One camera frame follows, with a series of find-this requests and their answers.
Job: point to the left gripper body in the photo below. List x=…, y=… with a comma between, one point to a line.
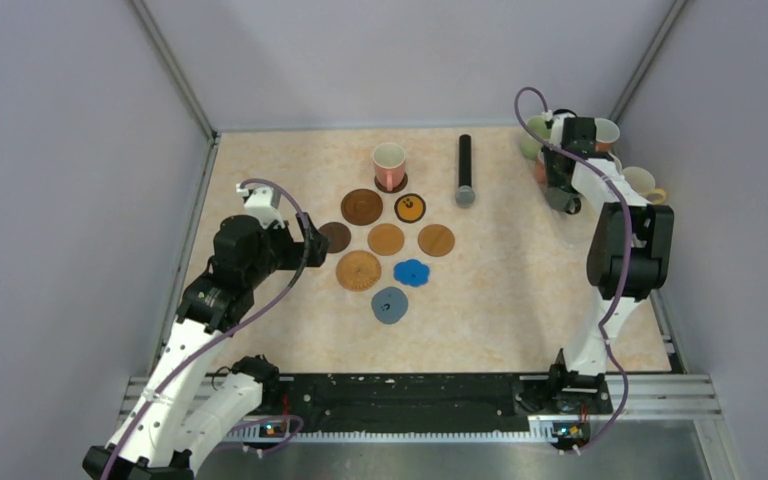
x=299, y=247

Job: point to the dark brown wooden coaster bottom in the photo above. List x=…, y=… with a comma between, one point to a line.
x=338, y=235

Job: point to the woven rattan coaster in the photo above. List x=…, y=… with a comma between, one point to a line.
x=358, y=271

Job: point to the brown ringed wooden coaster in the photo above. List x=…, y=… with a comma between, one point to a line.
x=361, y=207

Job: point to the light wooden coaster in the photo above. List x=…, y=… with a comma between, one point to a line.
x=386, y=239
x=436, y=240

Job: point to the grey blue coaster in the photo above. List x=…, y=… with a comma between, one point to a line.
x=389, y=305

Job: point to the orange face coaster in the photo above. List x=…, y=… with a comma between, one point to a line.
x=410, y=208

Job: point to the blue flower coaster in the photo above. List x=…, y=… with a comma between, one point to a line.
x=412, y=272

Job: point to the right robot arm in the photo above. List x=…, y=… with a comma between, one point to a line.
x=628, y=257

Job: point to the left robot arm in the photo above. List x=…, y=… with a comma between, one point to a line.
x=164, y=437

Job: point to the small pink cup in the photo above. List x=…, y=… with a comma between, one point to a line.
x=540, y=173

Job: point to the black microphone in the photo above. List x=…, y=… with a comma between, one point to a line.
x=464, y=195

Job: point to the light green mug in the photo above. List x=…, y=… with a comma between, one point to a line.
x=529, y=146

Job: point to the dark green mug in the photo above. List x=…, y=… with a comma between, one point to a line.
x=563, y=201

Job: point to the yellow mug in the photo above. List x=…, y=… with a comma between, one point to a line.
x=644, y=184

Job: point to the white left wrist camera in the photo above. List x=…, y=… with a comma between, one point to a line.
x=262, y=203

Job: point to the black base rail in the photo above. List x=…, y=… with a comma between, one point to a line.
x=456, y=403

